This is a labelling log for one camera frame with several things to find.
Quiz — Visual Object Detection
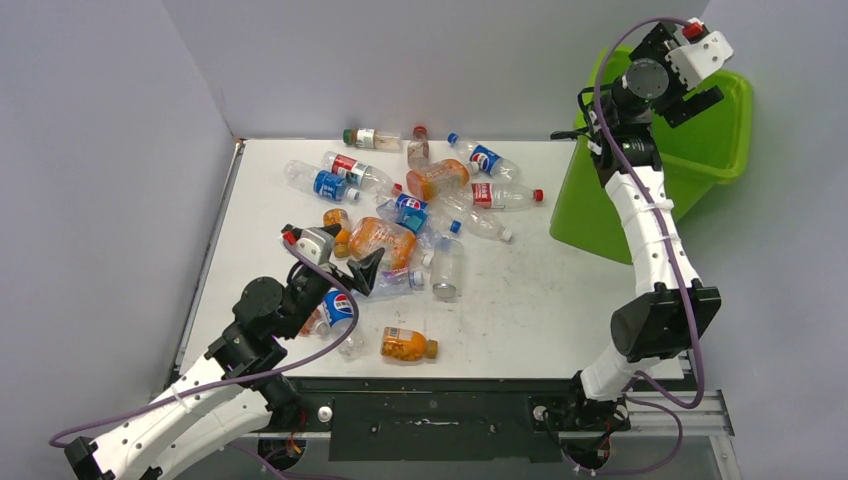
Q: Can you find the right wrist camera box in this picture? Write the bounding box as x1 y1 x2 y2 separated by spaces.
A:
665 17 734 91

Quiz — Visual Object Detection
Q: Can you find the small orange bottle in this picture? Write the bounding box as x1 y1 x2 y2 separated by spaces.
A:
323 208 352 259

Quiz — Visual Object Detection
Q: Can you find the red blue label bottle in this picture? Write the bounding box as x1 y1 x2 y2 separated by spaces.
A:
322 151 403 195

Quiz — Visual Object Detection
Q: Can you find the large orange crushed bottle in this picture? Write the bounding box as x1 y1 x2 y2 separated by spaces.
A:
348 216 428 270

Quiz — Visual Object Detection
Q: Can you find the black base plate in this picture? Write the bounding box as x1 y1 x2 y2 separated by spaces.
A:
218 377 631 464

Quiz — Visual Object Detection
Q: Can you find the orange bottle white cap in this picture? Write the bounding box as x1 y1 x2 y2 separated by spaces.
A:
405 158 479 201

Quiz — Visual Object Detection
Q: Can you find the orange crushed bottle left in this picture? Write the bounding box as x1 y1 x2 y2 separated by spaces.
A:
299 308 330 337

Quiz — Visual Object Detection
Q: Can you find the red label clear bottle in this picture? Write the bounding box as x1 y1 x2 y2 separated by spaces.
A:
459 182 544 211

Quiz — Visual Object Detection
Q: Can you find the green plastic bin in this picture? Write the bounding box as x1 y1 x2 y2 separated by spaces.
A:
549 70 753 265

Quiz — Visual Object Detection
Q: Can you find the central pepsi bottle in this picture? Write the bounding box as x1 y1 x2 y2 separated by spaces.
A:
374 194 462 246

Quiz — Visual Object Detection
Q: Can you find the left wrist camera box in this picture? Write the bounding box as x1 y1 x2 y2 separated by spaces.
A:
281 224 341 266

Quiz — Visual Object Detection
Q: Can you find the clear bottle silver base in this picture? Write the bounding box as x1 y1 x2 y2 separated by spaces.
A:
430 238 465 300

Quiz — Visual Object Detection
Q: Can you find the green cap brown bottle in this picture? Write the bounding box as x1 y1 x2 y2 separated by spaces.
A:
342 128 402 152

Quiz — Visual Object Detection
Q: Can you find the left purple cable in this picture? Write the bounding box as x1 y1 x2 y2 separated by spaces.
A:
49 238 360 480

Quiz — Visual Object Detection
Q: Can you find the blue label water bottle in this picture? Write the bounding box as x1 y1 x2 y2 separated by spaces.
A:
284 160 361 204

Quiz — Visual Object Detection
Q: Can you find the orange bottle brown cap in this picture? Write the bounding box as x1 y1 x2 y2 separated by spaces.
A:
380 327 439 362

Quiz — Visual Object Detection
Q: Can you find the red cap small bottle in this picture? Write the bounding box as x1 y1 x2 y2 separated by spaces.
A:
407 126 430 169

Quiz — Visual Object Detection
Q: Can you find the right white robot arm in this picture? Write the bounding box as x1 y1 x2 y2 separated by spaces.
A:
553 17 733 428

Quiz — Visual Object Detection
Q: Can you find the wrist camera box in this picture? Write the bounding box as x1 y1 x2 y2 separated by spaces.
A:
281 224 341 266
665 17 734 91

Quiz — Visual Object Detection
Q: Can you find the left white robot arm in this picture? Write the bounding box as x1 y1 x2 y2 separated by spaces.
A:
50 224 385 479

